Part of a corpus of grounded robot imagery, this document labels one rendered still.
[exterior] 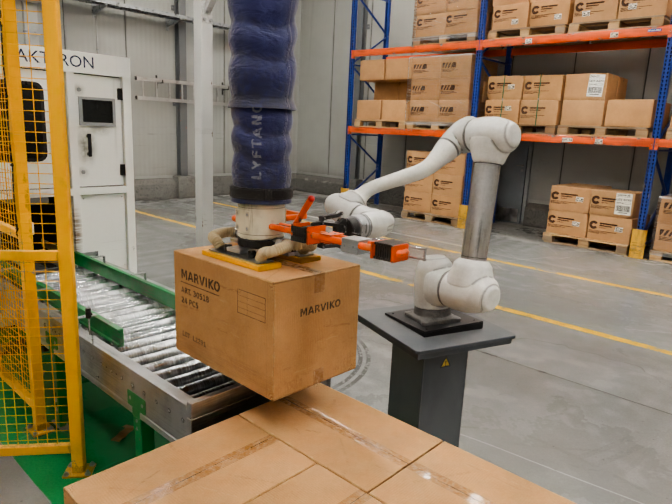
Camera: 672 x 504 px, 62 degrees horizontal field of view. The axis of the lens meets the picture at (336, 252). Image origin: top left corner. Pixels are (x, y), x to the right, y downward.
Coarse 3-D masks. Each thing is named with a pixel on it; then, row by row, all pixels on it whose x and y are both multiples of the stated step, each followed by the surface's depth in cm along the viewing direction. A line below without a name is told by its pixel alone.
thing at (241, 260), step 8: (224, 248) 203; (216, 256) 200; (224, 256) 197; (232, 256) 196; (240, 256) 195; (248, 256) 193; (240, 264) 191; (248, 264) 187; (256, 264) 186; (264, 264) 187; (272, 264) 188; (280, 264) 190
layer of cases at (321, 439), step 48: (240, 432) 185; (288, 432) 187; (336, 432) 188; (384, 432) 189; (96, 480) 158; (144, 480) 158; (192, 480) 159; (240, 480) 160; (288, 480) 161; (336, 480) 162; (384, 480) 164; (432, 480) 164; (480, 480) 165
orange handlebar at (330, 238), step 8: (232, 216) 211; (288, 216) 216; (296, 216) 219; (304, 216) 223; (272, 224) 195; (280, 224) 197; (288, 224) 195; (288, 232) 189; (312, 232) 181; (320, 232) 184; (328, 232) 179; (336, 232) 180; (320, 240) 179; (328, 240) 176; (336, 240) 173; (360, 248) 167; (368, 248) 164; (400, 256) 158
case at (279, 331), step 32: (192, 256) 204; (192, 288) 206; (224, 288) 191; (256, 288) 179; (288, 288) 176; (320, 288) 187; (352, 288) 199; (192, 320) 209; (224, 320) 194; (256, 320) 181; (288, 320) 179; (320, 320) 190; (352, 320) 202; (192, 352) 212; (224, 352) 196; (256, 352) 183; (288, 352) 181; (320, 352) 192; (352, 352) 205; (256, 384) 185; (288, 384) 184
